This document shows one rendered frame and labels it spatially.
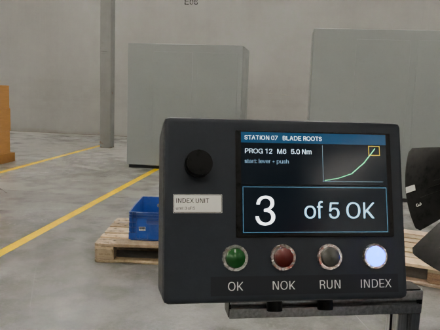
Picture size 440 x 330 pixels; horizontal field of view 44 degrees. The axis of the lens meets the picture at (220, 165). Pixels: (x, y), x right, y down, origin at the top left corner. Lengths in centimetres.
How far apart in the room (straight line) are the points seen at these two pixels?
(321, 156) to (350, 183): 4
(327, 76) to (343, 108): 43
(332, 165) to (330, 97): 614
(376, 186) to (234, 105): 774
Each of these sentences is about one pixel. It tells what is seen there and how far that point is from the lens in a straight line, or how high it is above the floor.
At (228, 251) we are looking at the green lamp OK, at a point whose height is 112.
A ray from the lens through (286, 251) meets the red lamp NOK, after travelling 56.
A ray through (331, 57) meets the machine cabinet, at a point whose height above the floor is 170.
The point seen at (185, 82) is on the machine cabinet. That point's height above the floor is 137.
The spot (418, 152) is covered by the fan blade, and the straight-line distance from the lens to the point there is 154.
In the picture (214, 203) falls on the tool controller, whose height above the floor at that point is 117.
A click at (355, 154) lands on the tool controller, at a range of 60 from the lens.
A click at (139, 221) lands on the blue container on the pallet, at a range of 409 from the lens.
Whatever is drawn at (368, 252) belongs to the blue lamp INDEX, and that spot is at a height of 112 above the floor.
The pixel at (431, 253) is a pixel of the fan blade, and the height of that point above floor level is 96.
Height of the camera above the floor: 128
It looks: 8 degrees down
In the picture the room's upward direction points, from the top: 2 degrees clockwise
